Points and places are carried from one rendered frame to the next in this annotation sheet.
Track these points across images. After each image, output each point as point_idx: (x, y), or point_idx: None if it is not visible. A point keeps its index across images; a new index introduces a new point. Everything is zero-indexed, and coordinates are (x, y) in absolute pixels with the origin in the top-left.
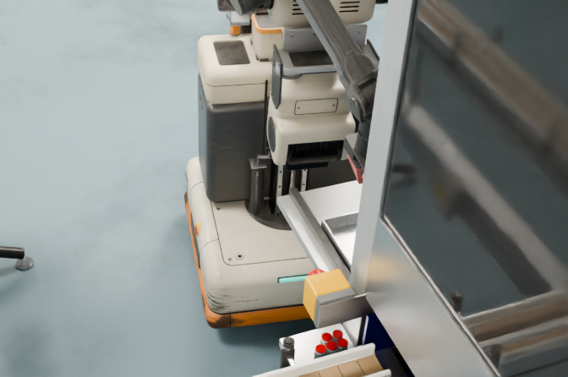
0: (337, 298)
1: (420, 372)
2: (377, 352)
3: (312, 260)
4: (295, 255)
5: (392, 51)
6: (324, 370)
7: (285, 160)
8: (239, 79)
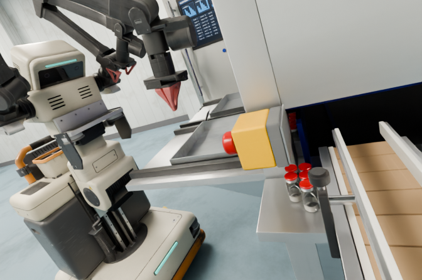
0: (279, 114)
1: None
2: (313, 164)
3: (190, 183)
4: (152, 253)
5: None
6: (348, 186)
7: (109, 201)
8: (49, 192)
